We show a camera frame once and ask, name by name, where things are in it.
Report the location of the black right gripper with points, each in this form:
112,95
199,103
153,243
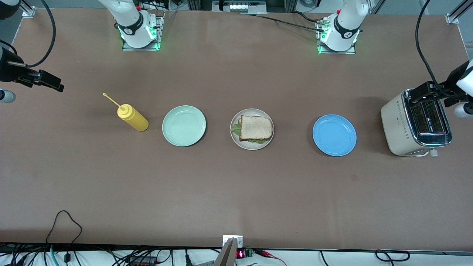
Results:
8,68

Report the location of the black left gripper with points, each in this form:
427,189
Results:
453,80

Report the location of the yellow mustard squeeze bottle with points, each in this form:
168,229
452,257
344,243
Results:
136,120

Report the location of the brown bread slice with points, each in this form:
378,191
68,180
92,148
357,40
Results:
257,127

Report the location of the green lettuce leaf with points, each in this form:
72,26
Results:
235,129

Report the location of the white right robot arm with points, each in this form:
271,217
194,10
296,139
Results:
125,11

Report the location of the blue plate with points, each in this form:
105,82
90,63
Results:
334,135

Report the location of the pale green plate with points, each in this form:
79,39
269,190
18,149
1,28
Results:
183,126

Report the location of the beige plate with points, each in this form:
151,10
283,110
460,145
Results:
252,147

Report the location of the cream and chrome toaster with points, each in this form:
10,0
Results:
395,129

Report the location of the lit control box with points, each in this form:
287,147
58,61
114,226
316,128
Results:
238,6

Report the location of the red display circuit board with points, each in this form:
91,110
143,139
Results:
241,254

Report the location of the aluminium frame corner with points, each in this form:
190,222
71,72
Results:
29,12
452,18

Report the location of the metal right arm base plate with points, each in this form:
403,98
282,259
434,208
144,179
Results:
129,48

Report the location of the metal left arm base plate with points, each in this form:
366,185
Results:
332,52

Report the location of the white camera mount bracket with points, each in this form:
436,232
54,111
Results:
238,240

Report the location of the grey aluminium camera bar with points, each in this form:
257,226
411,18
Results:
227,256

